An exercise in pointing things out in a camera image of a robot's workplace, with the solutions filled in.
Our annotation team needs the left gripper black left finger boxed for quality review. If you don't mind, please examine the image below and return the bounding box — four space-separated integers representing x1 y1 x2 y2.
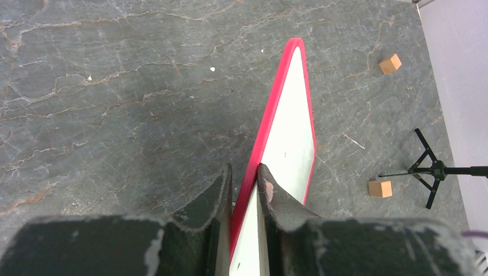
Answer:
1 164 232 275

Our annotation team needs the pink framed whiteboard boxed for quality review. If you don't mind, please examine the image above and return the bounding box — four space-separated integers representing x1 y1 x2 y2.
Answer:
229 38 317 275

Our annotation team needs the black microphone tripod stand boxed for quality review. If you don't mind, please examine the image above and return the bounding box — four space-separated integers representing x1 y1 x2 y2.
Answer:
378 128 487 209

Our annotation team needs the far wooden cube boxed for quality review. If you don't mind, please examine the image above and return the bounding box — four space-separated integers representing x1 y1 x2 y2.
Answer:
379 53 402 75

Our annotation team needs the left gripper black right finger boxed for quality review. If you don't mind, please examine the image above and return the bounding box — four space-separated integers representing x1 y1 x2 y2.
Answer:
256 164 479 275

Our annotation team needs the near wooden cube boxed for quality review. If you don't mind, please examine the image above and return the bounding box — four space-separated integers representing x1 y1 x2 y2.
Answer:
368 181 393 198

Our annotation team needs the wooden cube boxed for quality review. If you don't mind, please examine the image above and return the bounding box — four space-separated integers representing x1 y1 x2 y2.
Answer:
368 181 393 198
379 53 402 75

